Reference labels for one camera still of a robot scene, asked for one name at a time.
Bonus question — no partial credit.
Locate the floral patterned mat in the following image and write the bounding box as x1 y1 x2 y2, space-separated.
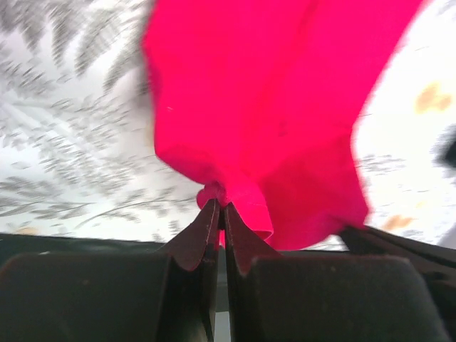
1 1 455 248

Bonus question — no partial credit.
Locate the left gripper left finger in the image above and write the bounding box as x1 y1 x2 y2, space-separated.
1 200 218 341

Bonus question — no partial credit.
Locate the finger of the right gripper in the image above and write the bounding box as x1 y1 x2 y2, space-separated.
338 227 455 271

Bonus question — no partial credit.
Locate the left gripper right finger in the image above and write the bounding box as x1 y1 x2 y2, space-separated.
224 205 452 341

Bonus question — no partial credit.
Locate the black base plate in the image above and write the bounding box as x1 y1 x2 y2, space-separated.
1 233 165 260

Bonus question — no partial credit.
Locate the red t shirt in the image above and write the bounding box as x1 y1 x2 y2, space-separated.
142 1 424 250

